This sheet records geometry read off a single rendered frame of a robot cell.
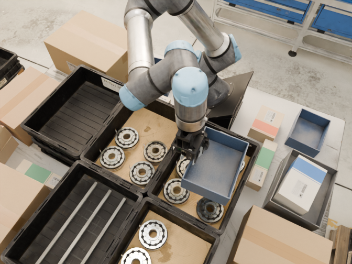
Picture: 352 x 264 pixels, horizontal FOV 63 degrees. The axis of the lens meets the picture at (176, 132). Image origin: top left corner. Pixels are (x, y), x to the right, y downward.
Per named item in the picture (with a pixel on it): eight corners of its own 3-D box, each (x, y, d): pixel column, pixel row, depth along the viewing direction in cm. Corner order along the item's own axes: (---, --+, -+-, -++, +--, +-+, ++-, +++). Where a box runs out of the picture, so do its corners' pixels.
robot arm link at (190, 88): (204, 59, 62) (213, 88, 57) (202, 93, 71) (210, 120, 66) (167, 65, 61) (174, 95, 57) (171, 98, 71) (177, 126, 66)
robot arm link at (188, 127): (183, 94, 71) (213, 105, 69) (183, 106, 75) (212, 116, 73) (169, 117, 68) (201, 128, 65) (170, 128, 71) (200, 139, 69)
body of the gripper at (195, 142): (171, 154, 81) (168, 131, 71) (184, 131, 85) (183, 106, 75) (196, 165, 79) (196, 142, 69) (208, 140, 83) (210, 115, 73)
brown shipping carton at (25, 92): (42, 86, 156) (30, 65, 142) (73, 104, 150) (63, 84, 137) (-3, 125, 142) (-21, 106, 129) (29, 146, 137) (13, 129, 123)
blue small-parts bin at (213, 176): (202, 136, 99) (205, 125, 93) (243, 152, 97) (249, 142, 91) (179, 186, 89) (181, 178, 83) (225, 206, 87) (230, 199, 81)
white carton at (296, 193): (290, 163, 124) (299, 154, 116) (317, 179, 121) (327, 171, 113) (270, 200, 115) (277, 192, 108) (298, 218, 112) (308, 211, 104)
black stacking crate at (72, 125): (86, 80, 145) (80, 64, 135) (136, 103, 138) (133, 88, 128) (30, 140, 126) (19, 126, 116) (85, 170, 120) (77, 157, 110)
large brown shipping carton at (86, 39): (55, 68, 163) (43, 41, 146) (90, 38, 177) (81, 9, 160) (112, 98, 153) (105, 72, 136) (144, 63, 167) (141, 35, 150)
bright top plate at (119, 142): (123, 124, 126) (123, 123, 126) (143, 133, 124) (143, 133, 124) (110, 141, 122) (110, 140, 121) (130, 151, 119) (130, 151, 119)
